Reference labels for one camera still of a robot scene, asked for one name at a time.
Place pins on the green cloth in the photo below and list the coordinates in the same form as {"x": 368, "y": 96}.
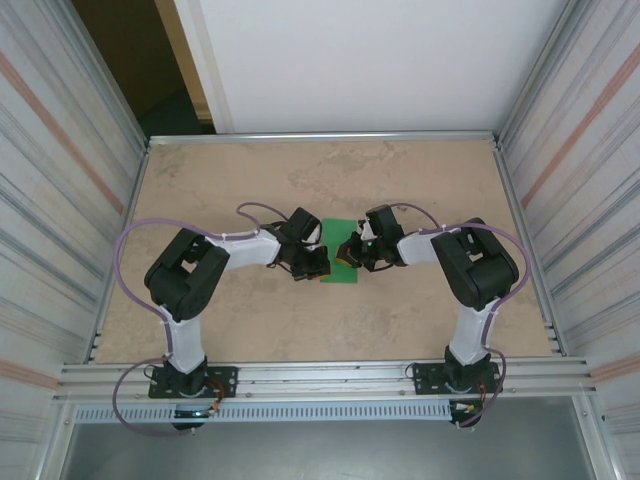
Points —
{"x": 340, "y": 230}

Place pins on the corrugated translucent side panel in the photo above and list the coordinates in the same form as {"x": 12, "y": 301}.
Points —
{"x": 590, "y": 200}
{"x": 50, "y": 200}

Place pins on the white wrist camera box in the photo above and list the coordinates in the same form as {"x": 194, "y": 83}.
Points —
{"x": 367, "y": 231}
{"x": 312, "y": 239}

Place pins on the white door frame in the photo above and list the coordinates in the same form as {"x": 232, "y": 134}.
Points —
{"x": 200, "y": 50}

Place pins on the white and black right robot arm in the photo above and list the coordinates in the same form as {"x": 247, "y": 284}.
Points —
{"x": 480, "y": 270}

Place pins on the long aluminium mounting rail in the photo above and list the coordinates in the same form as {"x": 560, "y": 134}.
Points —
{"x": 325, "y": 382}

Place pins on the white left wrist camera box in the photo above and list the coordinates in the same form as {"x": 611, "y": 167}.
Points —
{"x": 312, "y": 239}

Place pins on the tan wooden door jamb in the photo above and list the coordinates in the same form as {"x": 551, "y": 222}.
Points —
{"x": 181, "y": 50}

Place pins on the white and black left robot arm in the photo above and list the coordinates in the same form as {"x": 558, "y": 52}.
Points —
{"x": 185, "y": 275}

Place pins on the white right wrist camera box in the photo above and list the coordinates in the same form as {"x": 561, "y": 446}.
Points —
{"x": 367, "y": 231}

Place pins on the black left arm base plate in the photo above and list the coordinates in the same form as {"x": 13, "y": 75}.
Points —
{"x": 225, "y": 377}

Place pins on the aluminium corner post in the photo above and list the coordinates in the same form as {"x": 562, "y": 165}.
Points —
{"x": 540, "y": 70}
{"x": 102, "y": 70}

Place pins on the small black controller board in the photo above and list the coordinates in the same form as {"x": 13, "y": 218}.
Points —
{"x": 192, "y": 413}

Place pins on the aluminium table side rail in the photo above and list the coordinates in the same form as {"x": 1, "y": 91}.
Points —
{"x": 132, "y": 200}
{"x": 513, "y": 200}

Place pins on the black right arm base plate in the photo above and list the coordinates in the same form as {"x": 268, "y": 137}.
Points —
{"x": 425, "y": 375}

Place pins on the aluminium table edge rail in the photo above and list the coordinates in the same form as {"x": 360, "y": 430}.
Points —
{"x": 325, "y": 136}

